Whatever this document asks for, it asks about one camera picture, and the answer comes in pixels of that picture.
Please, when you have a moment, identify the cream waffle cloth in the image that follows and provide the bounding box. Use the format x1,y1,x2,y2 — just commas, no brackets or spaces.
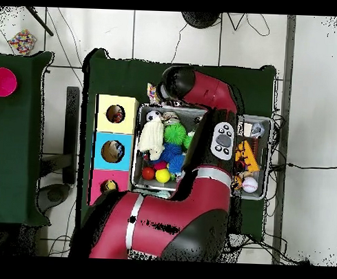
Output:
136,120,165,161

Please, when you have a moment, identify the white polka dot cloth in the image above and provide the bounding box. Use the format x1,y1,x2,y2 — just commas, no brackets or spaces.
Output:
145,82,163,106

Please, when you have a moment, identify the multicoloured patterned cloth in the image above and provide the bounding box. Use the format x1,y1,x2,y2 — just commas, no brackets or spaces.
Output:
111,108,125,123

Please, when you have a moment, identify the yellow plush toy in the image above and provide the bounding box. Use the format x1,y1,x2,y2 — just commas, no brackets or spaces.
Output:
103,180,118,194

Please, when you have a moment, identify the clear mesh bin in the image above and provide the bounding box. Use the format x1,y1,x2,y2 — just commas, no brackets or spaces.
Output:
131,104,272,201

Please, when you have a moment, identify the wooden box with three holes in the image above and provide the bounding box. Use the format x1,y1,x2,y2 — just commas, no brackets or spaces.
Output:
88,94,139,209

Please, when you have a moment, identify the large blue spiky ball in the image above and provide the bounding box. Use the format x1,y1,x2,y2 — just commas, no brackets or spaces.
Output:
159,143,183,163

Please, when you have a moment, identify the small soccer ball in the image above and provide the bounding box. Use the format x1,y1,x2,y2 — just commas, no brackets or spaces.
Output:
145,109,162,123

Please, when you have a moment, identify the yellow-green ball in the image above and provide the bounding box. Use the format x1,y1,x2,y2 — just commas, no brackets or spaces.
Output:
155,168,172,185

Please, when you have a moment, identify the red ball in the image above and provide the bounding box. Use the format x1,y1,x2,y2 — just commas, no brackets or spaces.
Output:
141,167,156,181

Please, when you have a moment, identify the dark green tablecloth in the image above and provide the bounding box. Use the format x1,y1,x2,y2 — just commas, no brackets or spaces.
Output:
76,48,278,240
0,50,54,227

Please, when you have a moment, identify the orange toy building block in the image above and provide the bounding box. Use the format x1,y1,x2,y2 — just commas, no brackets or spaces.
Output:
235,138,262,174

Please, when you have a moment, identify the white baseball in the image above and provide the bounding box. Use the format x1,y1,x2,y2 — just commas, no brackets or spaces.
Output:
241,176,260,194

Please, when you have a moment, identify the black chair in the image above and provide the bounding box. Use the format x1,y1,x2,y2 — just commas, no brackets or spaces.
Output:
38,85,82,211

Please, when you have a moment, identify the black round stand base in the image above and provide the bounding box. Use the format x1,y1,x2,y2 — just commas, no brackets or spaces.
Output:
180,11,221,29

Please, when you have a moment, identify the pink cup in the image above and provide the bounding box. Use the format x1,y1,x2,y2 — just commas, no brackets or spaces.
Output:
0,67,19,99

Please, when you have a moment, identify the black rod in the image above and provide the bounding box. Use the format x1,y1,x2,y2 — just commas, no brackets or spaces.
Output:
24,6,55,37

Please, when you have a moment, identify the multicoloured patterned object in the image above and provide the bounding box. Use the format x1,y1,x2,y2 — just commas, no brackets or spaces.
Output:
7,28,38,56

